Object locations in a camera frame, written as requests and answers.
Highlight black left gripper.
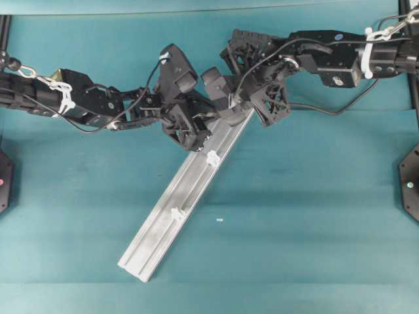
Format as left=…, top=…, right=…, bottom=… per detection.
left=111, top=90, right=213, bottom=152

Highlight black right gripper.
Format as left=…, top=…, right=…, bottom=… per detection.
left=215, top=29, right=299, bottom=127

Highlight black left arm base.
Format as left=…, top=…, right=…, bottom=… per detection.
left=0, top=149, right=15, bottom=214

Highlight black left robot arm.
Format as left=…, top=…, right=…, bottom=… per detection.
left=1, top=44, right=219, bottom=151

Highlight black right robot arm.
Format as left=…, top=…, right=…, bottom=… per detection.
left=203, top=29, right=418, bottom=126

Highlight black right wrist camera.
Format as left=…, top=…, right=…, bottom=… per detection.
left=201, top=67, right=234, bottom=111

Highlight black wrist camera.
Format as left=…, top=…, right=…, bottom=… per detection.
left=155, top=44, right=198, bottom=101
left=201, top=67, right=234, bottom=111

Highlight white ring clip middle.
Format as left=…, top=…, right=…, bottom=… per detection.
left=206, top=150, right=221, bottom=167

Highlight white ring clip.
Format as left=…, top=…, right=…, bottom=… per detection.
left=171, top=207, right=185, bottom=222
left=206, top=150, right=221, bottom=167

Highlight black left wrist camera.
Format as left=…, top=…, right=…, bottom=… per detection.
left=155, top=44, right=198, bottom=101

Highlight white ring clip bottom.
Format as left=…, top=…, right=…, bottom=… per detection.
left=171, top=207, right=185, bottom=222

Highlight long aluminium rail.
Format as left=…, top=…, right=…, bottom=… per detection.
left=118, top=109, right=254, bottom=283

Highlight black right frame post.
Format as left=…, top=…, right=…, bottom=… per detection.
left=397, top=0, right=419, bottom=112

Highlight black frame post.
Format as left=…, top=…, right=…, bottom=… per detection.
left=397, top=0, right=419, bottom=112
left=0, top=15, right=12, bottom=69

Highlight black left frame post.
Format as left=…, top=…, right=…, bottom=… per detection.
left=0, top=15, right=12, bottom=69

